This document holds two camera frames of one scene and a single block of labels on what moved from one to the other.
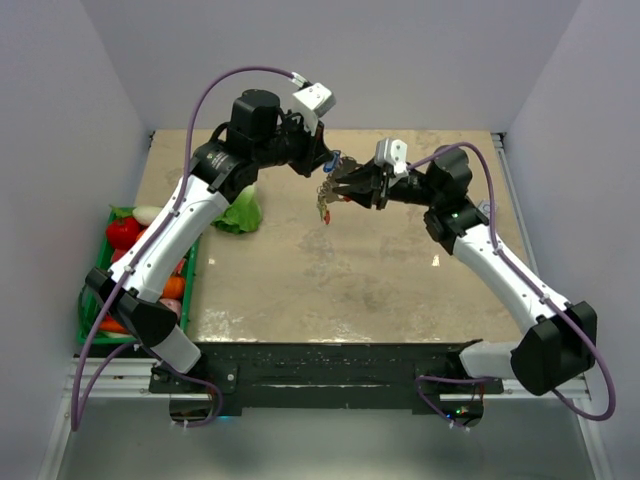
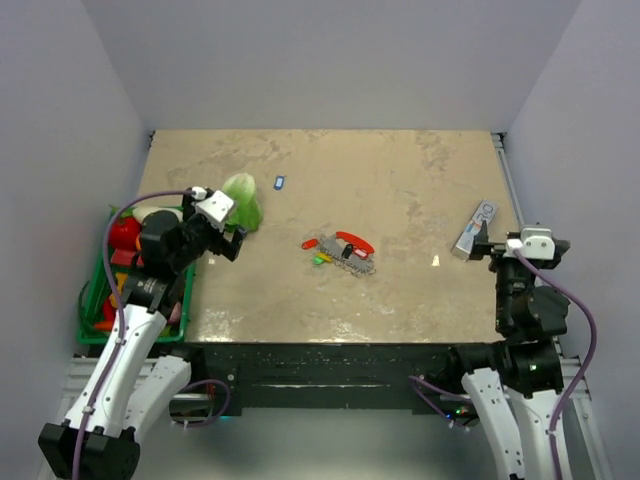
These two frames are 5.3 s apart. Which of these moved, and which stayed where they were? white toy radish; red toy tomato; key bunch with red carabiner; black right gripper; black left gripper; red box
Moved: key bunch with red carabiner; black left gripper; black right gripper
Stayed: red toy tomato; white toy radish; red box
